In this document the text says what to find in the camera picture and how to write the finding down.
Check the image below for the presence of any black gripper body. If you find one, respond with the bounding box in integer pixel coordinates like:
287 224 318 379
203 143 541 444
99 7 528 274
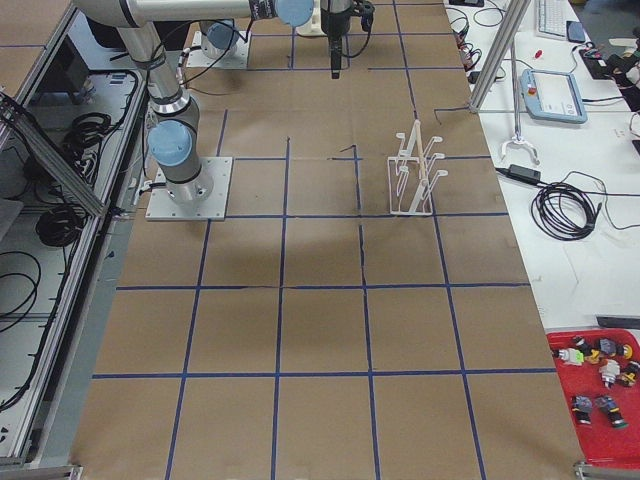
320 0 375 36

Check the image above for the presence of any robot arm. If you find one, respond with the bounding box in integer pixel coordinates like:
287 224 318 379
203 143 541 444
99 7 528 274
200 1 375 79
75 1 314 203

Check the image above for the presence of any reacher grabber tool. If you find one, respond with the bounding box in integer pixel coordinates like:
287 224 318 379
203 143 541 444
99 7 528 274
500 41 540 165

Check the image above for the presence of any white keyboard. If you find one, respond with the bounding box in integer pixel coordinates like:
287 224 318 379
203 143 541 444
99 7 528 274
534 0 569 40

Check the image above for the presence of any blue teach pendant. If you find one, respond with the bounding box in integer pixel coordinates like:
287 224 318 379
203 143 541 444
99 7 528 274
520 69 588 124

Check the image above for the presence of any black power adapter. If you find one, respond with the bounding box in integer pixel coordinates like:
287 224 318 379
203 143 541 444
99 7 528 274
508 164 541 185

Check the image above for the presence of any red parts tray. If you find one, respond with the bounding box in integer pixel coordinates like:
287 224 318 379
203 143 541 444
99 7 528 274
547 329 639 469

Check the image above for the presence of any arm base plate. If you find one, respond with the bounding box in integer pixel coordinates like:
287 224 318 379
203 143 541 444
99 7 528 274
146 157 233 221
186 31 251 70

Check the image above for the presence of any white wire cup rack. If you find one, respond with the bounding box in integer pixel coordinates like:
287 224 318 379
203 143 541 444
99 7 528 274
386 120 448 217

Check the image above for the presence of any aluminium frame post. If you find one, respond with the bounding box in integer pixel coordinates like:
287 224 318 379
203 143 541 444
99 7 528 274
468 0 530 113

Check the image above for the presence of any coiled black cable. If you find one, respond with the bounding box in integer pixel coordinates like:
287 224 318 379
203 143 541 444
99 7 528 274
530 172 640 244

